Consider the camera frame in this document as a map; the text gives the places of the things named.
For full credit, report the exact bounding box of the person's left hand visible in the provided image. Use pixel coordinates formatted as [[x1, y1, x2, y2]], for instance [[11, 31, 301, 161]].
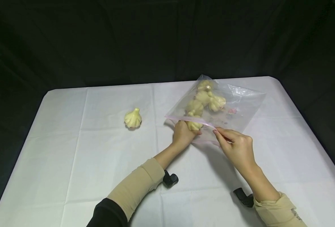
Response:
[[171, 120, 203, 152]]

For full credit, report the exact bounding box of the black wrist band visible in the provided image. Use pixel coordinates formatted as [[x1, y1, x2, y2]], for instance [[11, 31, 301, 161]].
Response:
[[162, 170, 179, 187], [233, 188, 255, 208]]

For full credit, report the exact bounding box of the pale yellow pleated dumpling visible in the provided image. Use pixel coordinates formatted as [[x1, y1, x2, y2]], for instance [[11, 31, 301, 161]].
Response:
[[186, 115, 204, 132], [197, 80, 216, 92], [195, 91, 214, 104], [186, 100, 204, 116], [208, 96, 227, 112], [124, 108, 142, 128]]

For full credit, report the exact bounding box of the person's left forearm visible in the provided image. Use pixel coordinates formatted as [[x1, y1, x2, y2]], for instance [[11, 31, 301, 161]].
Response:
[[86, 143, 191, 227]]

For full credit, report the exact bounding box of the clear zip bag pink seal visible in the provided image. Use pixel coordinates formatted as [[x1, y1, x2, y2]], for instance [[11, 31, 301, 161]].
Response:
[[165, 74, 267, 147]]

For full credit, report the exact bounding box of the person's right forearm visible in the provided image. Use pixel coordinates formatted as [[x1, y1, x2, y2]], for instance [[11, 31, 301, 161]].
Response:
[[237, 165, 309, 227]]

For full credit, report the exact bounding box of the person's right hand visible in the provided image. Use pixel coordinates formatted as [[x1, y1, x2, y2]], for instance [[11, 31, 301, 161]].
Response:
[[213, 127, 261, 178]]

